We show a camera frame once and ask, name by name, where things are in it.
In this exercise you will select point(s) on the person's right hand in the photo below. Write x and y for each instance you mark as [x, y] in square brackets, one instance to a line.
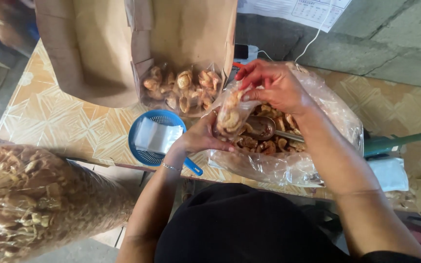
[283, 89]

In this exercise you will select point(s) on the person's left hand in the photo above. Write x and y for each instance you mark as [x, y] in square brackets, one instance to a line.
[196, 140]

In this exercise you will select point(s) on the small clear bag of pork rinds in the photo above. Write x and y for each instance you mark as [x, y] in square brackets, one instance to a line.
[232, 117]

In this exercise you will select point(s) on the stack of empty clear bags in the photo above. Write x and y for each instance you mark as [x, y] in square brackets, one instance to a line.
[157, 137]

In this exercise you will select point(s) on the metal serving spoon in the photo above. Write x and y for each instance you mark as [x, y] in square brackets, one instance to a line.
[260, 128]

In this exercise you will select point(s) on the blue plastic strainer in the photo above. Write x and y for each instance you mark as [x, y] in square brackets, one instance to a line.
[152, 159]

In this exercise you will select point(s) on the packed pork rind packets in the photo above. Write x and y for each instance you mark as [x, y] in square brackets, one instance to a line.
[181, 91]

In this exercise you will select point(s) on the red pen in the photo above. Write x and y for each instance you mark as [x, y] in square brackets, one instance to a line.
[238, 65]

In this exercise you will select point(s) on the heap of loose pork rinds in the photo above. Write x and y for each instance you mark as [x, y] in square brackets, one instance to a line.
[269, 144]

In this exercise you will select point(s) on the black phone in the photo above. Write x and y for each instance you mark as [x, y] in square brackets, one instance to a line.
[241, 51]

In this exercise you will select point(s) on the large clear plastic bag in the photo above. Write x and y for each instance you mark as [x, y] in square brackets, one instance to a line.
[291, 166]

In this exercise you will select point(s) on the white paper calendar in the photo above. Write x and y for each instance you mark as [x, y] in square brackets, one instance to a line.
[305, 11]

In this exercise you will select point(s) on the person's black clothing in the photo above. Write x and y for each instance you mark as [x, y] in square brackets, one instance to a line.
[247, 230]

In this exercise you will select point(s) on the green bag sealer machine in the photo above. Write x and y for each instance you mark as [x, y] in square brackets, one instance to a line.
[393, 142]

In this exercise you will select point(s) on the brown paper bag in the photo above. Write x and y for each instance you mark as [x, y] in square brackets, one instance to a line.
[97, 51]

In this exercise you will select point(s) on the white plastic bag bundle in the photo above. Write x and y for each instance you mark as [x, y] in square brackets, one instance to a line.
[389, 173]

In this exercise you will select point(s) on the big clear sack of pork rinds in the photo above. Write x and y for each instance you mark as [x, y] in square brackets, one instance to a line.
[35, 204]

